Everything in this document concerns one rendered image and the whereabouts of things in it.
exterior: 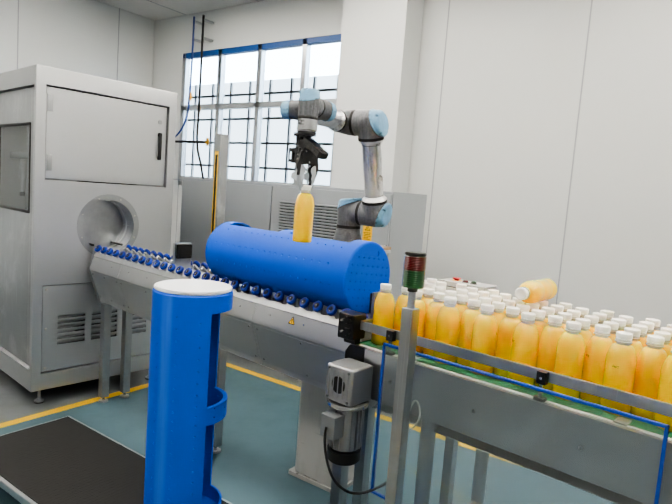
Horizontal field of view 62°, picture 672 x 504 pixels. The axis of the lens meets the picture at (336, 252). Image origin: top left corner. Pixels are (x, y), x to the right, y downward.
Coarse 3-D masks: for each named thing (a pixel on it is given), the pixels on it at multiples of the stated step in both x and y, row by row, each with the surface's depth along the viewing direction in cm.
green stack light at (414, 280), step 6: (408, 270) 156; (402, 276) 159; (408, 276) 156; (414, 276) 156; (420, 276) 156; (402, 282) 158; (408, 282) 156; (414, 282) 156; (420, 282) 156; (414, 288) 156; (420, 288) 156
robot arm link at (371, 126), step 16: (352, 112) 247; (368, 112) 243; (352, 128) 246; (368, 128) 242; (384, 128) 245; (368, 144) 246; (368, 160) 250; (368, 176) 253; (368, 192) 256; (368, 208) 257; (384, 208) 255; (368, 224) 261; (384, 224) 259
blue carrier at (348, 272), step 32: (224, 224) 266; (224, 256) 253; (256, 256) 238; (288, 256) 226; (320, 256) 216; (352, 256) 207; (384, 256) 222; (288, 288) 229; (320, 288) 215; (352, 288) 209
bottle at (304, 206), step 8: (304, 192) 205; (296, 200) 206; (304, 200) 204; (312, 200) 206; (296, 208) 205; (304, 208) 204; (312, 208) 206; (296, 216) 206; (304, 216) 204; (312, 216) 207; (296, 224) 206; (304, 224) 205; (312, 224) 208; (296, 232) 206; (304, 232) 205; (296, 240) 206; (304, 240) 206
